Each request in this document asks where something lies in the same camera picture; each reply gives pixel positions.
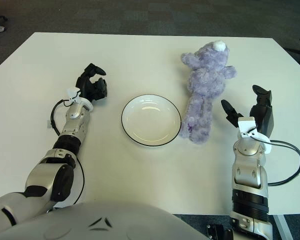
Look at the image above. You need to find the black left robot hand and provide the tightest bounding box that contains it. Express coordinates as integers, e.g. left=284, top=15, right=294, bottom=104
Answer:
left=76, top=63, right=108, bottom=102

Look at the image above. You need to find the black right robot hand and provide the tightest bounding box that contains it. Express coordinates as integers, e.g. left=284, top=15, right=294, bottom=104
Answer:
left=220, top=84, right=275, bottom=138

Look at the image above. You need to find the purple plush bunny doll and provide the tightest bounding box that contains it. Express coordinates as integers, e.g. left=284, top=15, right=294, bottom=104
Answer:
left=178, top=39, right=238, bottom=145

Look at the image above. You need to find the white plate with black rim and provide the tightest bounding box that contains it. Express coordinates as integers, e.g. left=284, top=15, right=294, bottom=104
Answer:
left=121, top=93, right=183, bottom=149

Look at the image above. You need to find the white table leg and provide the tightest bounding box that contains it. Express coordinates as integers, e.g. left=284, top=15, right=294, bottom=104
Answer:
left=272, top=214, right=291, bottom=240

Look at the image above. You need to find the silver grey robot torso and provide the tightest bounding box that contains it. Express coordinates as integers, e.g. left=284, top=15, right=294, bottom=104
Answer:
left=0, top=201, right=208, bottom=240

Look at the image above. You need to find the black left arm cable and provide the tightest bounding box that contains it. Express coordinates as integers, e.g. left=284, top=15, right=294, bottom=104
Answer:
left=50, top=98, right=86, bottom=206

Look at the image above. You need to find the black waist bracket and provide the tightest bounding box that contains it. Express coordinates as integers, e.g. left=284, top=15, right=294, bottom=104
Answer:
left=206, top=223, right=235, bottom=240

